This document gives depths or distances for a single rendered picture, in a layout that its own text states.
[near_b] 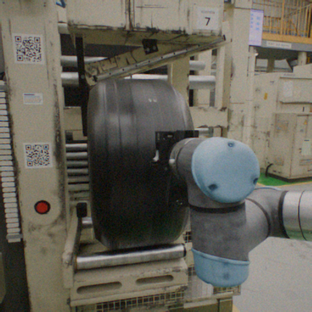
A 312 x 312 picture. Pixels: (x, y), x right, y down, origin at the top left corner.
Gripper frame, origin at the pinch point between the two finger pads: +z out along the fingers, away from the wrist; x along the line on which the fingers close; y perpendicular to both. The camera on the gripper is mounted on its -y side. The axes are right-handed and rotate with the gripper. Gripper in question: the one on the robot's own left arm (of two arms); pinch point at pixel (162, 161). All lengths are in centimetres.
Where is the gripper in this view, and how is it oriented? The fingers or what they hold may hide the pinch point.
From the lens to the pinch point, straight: 65.0
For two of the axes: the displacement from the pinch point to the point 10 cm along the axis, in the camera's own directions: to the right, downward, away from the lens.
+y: -0.1, -10.0, -0.8
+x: -9.8, 0.3, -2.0
